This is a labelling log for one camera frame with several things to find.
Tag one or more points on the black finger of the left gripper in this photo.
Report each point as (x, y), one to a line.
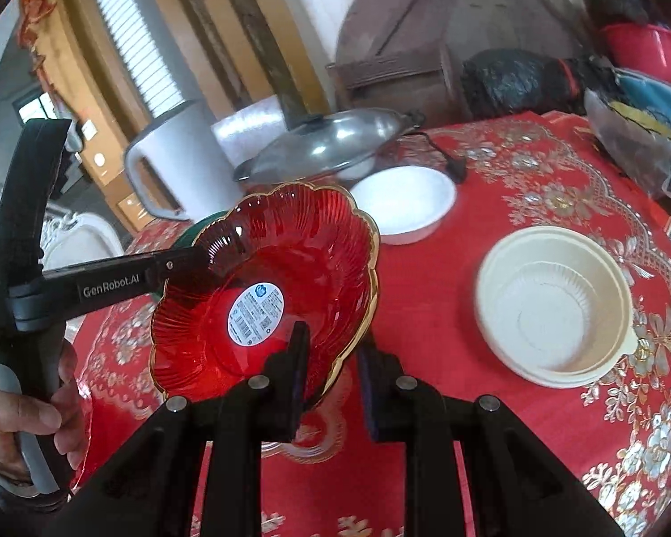
(180, 264)

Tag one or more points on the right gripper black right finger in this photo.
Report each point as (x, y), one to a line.
(472, 467)

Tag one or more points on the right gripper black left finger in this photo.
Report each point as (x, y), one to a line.
(195, 468)

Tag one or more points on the red glass scalloped bowl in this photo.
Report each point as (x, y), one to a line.
(296, 254)

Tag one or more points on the cream plastic bowl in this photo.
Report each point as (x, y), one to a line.
(554, 307)

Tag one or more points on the white ceramic bowl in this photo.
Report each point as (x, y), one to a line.
(408, 203)

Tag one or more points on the person's left hand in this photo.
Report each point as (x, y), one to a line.
(60, 418)

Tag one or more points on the white ornate chair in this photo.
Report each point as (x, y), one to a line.
(78, 238)

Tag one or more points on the red floral tablecloth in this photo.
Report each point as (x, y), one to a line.
(614, 434)

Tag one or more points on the white electric kettle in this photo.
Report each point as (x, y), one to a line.
(181, 149)

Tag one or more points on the round wooden table top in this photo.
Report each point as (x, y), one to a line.
(408, 55)

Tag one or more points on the clear plastic bag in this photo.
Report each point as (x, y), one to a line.
(639, 144)

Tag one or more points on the black plastic bag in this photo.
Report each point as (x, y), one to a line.
(500, 82)

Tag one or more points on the blue plastic bag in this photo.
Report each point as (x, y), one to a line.
(646, 93)

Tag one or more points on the red plastic basin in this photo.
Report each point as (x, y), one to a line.
(646, 49)

